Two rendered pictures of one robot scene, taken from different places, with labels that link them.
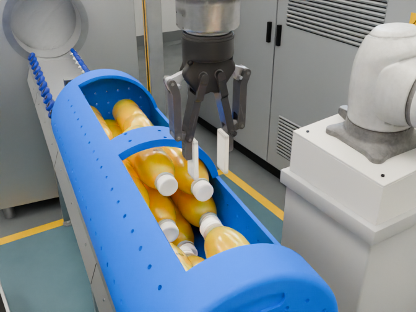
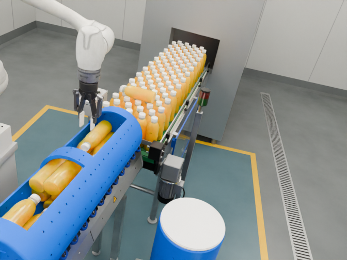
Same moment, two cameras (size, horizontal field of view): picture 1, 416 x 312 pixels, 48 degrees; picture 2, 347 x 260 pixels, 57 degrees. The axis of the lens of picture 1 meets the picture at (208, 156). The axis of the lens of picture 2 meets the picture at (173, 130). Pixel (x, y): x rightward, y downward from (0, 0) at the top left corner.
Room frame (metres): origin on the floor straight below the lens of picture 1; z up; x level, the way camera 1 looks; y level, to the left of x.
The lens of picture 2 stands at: (1.43, 0.97, 2.05)
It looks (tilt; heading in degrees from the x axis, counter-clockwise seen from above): 32 degrees down; 214
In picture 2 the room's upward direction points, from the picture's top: 12 degrees clockwise
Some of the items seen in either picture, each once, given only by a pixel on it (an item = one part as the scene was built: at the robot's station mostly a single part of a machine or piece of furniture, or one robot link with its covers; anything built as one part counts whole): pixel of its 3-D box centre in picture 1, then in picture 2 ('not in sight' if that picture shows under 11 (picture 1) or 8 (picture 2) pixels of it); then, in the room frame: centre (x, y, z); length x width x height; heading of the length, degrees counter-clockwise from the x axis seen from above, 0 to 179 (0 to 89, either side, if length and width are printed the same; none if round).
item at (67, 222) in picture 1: (60, 176); not in sight; (2.20, 0.80, 0.31); 0.06 x 0.06 x 0.63; 24
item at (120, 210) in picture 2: not in sight; (117, 230); (0.40, 0.01, 0.31); 0.06 x 0.06 x 0.63; 24
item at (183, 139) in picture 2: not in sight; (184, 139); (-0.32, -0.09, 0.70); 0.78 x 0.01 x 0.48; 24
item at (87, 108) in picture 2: not in sight; (93, 101); (0.29, -0.43, 1.05); 0.20 x 0.10 x 0.10; 24
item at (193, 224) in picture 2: not in sight; (192, 222); (0.56, 0.58, 1.03); 0.28 x 0.28 x 0.01
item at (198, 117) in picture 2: not in sight; (183, 176); (-0.13, 0.09, 0.55); 0.04 x 0.04 x 1.10; 24
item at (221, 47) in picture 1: (207, 60); (88, 89); (0.67, 0.00, 1.42); 0.08 x 0.07 x 0.09; 114
